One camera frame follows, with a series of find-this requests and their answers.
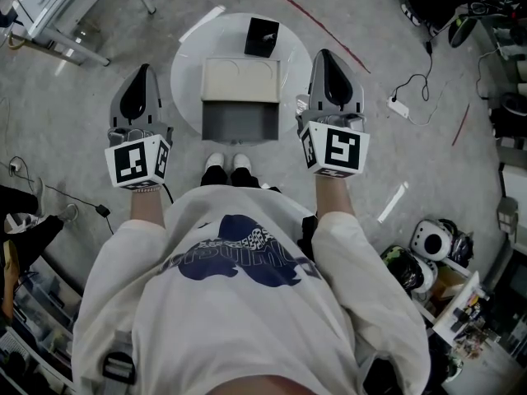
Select person's left white shoe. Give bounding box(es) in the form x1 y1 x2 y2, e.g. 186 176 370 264
204 152 226 173

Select white power strip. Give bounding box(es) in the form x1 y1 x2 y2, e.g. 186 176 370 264
386 95 413 119

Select dark grey box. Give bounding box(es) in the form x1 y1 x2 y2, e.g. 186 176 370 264
200 99 282 146

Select white table frame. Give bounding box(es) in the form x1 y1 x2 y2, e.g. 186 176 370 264
11 0 157 67

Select white printed T-shirt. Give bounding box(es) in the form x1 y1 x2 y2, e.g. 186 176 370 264
72 185 431 395

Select black bag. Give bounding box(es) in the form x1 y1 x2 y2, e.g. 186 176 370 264
438 219 474 269

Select cardboard box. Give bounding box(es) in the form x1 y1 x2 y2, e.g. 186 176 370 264
430 265 470 302

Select black square pen holder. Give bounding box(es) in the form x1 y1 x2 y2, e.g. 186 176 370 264
243 16 281 59

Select clear storage bins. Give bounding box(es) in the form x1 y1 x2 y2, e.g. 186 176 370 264
7 257 86 369

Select black harness buckle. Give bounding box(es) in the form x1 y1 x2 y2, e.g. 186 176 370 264
101 351 137 386

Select long red floor strip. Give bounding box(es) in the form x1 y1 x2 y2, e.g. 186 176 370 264
249 0 371 74

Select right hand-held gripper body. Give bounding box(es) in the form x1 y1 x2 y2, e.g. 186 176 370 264
296 111 371 179

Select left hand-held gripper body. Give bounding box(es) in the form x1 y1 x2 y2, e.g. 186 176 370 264
105 122 174 191

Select cream drawer box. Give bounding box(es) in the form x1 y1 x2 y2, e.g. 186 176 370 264
200 56 283 103

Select grey lantern-shaped device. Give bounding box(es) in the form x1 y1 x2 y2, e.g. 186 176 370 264
496 197 519 235

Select dark monitor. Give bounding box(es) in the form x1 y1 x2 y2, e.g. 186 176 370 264
489 253 527 365

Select person's right forearm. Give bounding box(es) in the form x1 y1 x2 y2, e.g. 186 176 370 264
315 173 356 217

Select cluttered white desk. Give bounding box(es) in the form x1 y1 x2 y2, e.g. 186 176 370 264
431 270 493 345

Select white cable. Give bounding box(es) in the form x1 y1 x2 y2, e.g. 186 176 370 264
409 83 449 127

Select short red floor strip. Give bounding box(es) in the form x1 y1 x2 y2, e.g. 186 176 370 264
451 103 471 146

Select person's right white shoe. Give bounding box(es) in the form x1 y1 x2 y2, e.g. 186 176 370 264
232 152 253 172

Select black power cable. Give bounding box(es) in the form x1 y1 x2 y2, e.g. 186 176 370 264
390 41 434 103

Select person's black trousers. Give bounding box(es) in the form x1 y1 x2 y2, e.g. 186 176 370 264
199 165 283 193

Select white rounded backpack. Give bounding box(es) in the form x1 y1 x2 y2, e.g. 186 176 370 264
411 255 438 294

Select person's left forearm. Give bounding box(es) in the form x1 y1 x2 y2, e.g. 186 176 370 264
130 186 168 230

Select person's white shoe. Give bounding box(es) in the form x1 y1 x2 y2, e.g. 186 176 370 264
232 152 253 172
204 152 226 173

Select thin black adapter cable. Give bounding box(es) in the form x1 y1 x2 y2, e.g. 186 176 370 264
7 156 114 236

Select white cabinet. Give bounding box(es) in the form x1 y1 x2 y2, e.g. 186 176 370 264
498 162 527 199

